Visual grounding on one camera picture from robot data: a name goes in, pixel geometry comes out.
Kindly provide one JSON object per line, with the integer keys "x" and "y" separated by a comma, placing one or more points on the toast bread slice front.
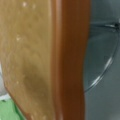
{"x": 42, "y": 50}

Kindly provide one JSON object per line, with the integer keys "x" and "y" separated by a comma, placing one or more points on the green lettuce piece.
{"x": 9, "y": 111}

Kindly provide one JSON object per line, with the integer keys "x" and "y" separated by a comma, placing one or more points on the white divided round tray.
{"x": 102, "y": 63}

